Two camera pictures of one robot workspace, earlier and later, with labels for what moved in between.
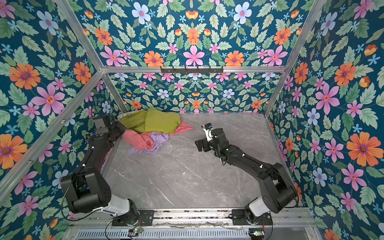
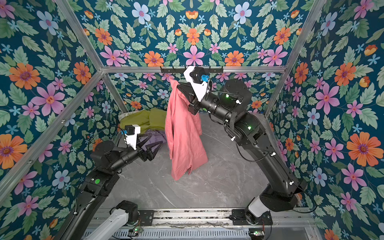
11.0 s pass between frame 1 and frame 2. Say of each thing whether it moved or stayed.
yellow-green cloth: stayed
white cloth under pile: stayed
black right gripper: moved
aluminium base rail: stayed
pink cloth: moved
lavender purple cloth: stayed
